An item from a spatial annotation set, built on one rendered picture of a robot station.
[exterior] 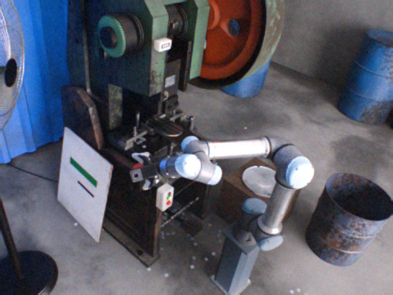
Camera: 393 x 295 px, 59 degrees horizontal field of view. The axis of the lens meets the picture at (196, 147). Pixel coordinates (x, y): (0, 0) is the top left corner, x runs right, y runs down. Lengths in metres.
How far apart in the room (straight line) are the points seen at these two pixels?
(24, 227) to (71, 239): 0.33
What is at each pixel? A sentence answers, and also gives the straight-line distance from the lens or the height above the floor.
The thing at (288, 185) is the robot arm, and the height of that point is 0.98.
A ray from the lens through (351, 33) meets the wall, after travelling 4.82.
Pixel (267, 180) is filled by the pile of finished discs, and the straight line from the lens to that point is 2.40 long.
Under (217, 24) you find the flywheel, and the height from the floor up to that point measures 1.30.
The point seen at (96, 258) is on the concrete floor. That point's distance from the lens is 2.31.
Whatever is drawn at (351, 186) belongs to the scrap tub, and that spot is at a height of 0.38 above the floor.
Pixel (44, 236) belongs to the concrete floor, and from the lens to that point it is 2.47.
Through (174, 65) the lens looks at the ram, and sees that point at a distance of 1.82.
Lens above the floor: 1.89
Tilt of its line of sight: 37 degrees down
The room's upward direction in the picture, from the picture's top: 9 degrees clockwise
